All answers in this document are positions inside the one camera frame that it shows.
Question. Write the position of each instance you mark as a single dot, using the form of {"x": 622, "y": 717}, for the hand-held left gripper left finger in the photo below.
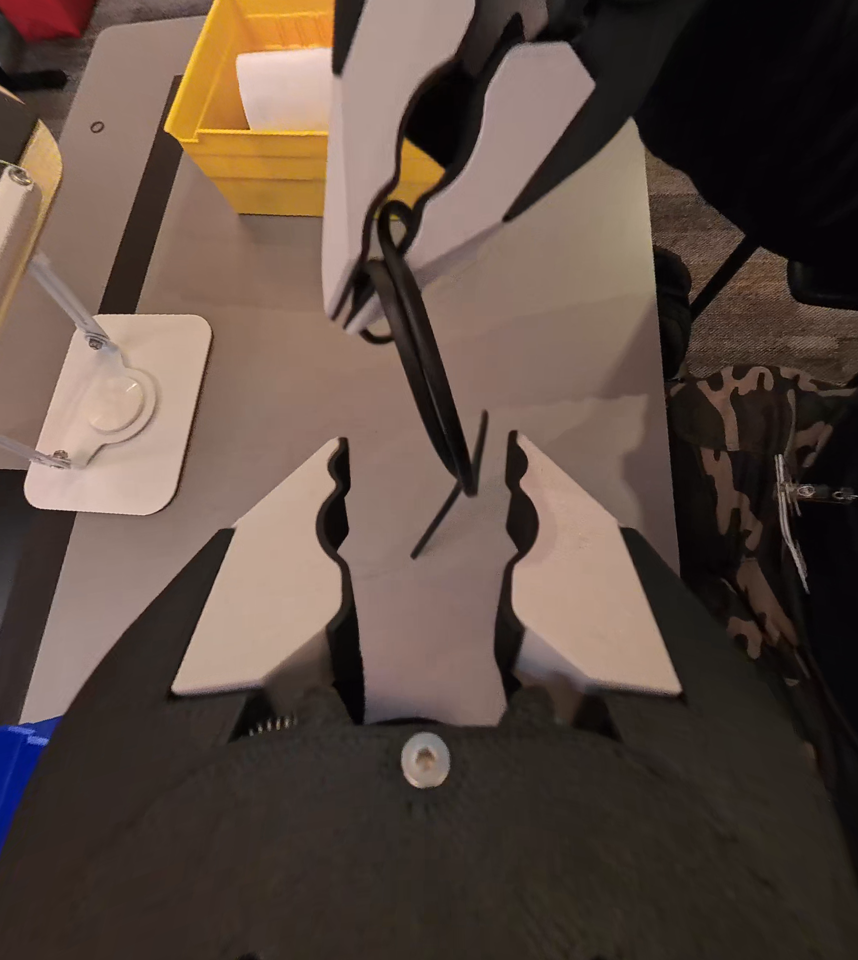
{"x": 257, "y": 615}

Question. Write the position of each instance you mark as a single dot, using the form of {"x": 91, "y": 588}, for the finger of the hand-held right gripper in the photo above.
{"x": 526, "y": 135}
{"x": 369, "y": 150}

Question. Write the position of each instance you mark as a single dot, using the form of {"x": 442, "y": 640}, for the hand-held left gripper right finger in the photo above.
{"x": 594, "y": 615}

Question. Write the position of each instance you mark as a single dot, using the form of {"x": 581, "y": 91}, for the white roll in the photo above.
{"x": 287, "y": 90}

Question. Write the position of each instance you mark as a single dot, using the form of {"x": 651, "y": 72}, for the yellow plastic bin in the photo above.
{"x": 249, "y": 150}

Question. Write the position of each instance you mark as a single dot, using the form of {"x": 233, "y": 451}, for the person's right forearm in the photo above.
{"x": 774, "y": 120}

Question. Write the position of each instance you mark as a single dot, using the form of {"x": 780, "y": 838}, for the person's camouflage pants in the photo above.
{"x": 744, "y": 495}

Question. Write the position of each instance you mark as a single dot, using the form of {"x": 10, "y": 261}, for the white board stand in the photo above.
{"x": 122, "y": 420}

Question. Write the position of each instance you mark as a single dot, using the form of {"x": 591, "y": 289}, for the red plastic bin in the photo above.
{"x": 47, "y": 15}

